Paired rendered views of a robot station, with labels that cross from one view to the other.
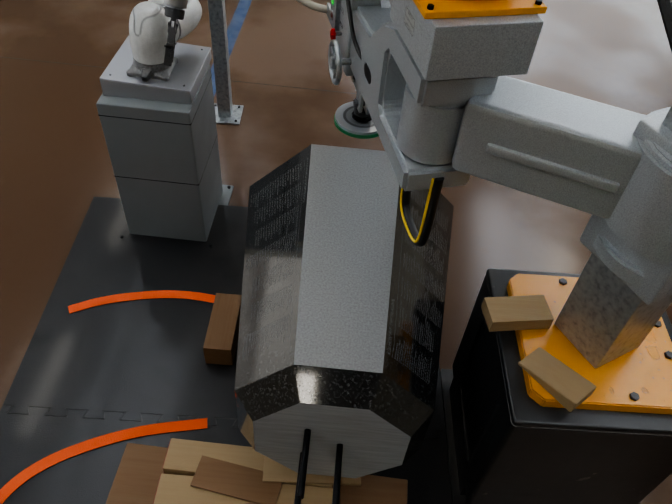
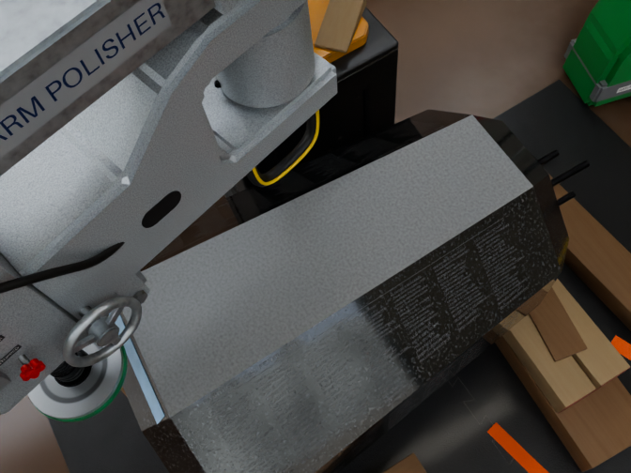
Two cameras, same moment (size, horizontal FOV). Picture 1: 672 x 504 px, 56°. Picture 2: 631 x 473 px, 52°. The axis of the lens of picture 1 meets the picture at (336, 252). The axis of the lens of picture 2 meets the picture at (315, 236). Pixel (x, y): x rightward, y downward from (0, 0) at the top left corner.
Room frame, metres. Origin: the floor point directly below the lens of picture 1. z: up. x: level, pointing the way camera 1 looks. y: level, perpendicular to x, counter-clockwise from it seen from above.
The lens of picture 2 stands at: (1.69, 0.56, 2.25)
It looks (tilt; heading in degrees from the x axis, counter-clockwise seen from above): 64 degrees down; 250
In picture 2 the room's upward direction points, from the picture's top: 11 degrees counter-clockwise
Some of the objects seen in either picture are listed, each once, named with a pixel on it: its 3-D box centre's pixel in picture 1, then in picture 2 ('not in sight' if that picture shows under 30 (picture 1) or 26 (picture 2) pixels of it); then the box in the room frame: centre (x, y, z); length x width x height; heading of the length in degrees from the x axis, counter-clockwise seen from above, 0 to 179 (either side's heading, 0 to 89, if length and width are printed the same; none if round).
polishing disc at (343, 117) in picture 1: (362, 117); (74, 368); (2.07, -0.05, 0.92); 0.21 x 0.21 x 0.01
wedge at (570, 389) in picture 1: (556, 374); (340, 19); (1.03, -0.68, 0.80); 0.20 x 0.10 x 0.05; 41
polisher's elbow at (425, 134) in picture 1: (436, 116); (256, 34); (1.43, -0.24, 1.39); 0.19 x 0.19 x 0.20
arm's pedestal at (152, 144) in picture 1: (168, 153); not in sight; (2.36, 0.86, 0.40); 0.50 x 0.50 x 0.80; 89
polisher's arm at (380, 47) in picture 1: (401, 76); (155, 146); (1.69, -0.15, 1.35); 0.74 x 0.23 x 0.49; 16
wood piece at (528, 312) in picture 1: (516, 312); not in sight; (1.25, -0.59, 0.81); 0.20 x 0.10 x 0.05; 100
